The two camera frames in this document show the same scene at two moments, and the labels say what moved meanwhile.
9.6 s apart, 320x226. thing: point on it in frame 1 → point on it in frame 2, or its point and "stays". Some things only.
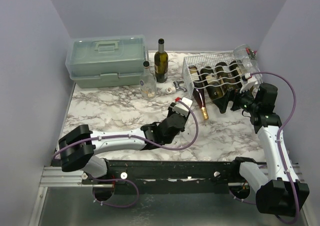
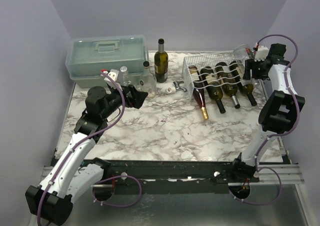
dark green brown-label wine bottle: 161,63 stays
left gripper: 171,112 → 136,99
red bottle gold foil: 198,90 stays
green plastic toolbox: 108,61 stays
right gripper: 232,100 → 249,68
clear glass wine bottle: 148,83 stays
